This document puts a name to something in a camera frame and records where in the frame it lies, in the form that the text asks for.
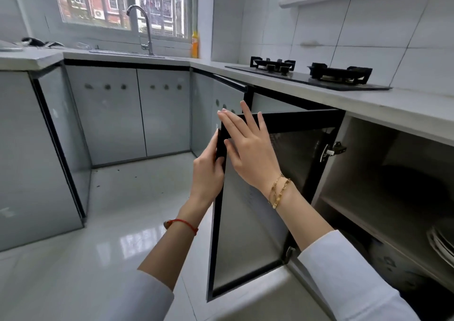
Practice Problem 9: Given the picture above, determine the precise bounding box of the window with white frame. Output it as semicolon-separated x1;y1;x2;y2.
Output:
49;0;195;43

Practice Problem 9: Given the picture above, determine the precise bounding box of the wooden cabinet shelf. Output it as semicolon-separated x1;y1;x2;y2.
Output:
320;196;454;291

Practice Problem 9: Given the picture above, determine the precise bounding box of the chrome kitchen faucet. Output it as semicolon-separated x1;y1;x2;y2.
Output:
126;4;155;56

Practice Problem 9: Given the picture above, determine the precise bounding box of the black framed glass cabinet door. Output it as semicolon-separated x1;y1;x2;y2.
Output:
206;109;346;302

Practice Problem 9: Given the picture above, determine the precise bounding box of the narrow grey cabinet door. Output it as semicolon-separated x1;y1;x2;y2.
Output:
190;71;215;158

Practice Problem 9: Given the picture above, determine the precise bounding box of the gold chain bracelet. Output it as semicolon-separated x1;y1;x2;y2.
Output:
267;173;292;210

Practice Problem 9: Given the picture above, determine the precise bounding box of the person's left hand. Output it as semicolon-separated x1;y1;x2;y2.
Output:
189;129;226;208

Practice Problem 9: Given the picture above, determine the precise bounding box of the patterned white container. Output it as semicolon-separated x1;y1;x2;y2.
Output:
368;238;428;291

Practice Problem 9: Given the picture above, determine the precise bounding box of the black burner grate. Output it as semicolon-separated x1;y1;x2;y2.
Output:
307;62;373;86
250;56;296;76

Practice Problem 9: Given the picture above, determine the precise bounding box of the black glass gas stove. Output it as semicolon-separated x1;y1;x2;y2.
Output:
224;56;393;92

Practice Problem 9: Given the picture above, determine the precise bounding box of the person's right hand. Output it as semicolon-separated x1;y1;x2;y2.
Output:
217;100;283;194

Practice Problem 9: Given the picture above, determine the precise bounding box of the grey door with black handle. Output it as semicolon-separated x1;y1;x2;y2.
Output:
211;74;249;130

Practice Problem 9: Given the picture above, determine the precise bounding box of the stack of white plates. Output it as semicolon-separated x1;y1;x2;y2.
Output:
427;218;454;269

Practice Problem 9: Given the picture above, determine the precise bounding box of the angled grey cabinet door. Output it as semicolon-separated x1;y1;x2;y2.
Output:
35;65;93;220

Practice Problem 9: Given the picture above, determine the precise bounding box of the red string bracelet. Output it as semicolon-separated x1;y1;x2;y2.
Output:
163;219;199;236

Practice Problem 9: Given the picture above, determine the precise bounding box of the wide grey cabinet door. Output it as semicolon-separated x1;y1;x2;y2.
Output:
0;70;85;252

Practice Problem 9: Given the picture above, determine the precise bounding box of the person's right forearm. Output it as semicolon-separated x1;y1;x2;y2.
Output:
263;179;421;321

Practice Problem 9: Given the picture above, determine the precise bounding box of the grey cabinet door with dots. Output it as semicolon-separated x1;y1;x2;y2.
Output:
65;65;147;167
137;68;191;158

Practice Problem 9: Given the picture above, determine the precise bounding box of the steel kitchen sink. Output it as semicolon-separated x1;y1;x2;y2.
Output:
88;49;166;60

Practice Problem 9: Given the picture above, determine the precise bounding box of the person's left forearm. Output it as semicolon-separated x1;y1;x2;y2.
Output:
96;197;214;321

